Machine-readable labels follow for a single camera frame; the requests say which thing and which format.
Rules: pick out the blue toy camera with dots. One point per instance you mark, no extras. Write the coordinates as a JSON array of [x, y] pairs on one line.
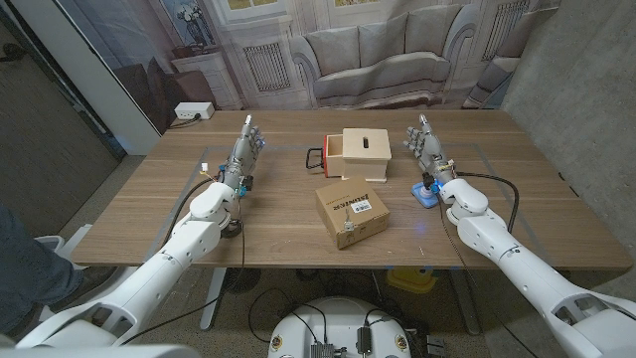
[[422, 196]]

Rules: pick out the grey table leg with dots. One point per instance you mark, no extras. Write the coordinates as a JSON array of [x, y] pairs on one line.
[[467, 303]]

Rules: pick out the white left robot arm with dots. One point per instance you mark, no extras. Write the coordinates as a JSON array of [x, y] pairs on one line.
[[194, 238]]

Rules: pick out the black round floor object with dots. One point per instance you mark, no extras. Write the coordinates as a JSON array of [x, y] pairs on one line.
[[243, 281]]

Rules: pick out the white table leg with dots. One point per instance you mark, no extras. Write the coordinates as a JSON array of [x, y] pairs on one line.
[[213, 298]]

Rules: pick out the dark shoe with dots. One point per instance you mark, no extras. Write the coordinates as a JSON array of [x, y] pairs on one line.
[[99, 278]]

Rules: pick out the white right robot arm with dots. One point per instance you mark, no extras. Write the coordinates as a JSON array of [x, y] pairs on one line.
[[522, 268]]

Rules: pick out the printed living room backdrop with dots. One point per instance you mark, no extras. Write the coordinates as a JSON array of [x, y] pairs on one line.
[[348, 54]]

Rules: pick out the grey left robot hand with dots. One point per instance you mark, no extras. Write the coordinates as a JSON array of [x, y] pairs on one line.
[[242, 154]]

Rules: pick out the person leg in jeans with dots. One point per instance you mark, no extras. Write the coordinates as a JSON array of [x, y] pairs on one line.
[[25, 268]]

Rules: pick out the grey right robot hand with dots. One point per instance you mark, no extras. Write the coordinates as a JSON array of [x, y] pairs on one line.
[[429, 149]]

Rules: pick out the wooden box with slot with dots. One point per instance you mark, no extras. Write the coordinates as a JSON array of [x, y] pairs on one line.
[[367, 149]]

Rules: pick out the brown cardboard package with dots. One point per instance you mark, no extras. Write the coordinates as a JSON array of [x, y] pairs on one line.
[[343, 199]]

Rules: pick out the white power strip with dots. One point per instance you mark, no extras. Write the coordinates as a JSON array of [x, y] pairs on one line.
[[194, 109]]

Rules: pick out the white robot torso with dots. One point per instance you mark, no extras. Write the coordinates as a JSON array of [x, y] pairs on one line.
[[338, 318]]

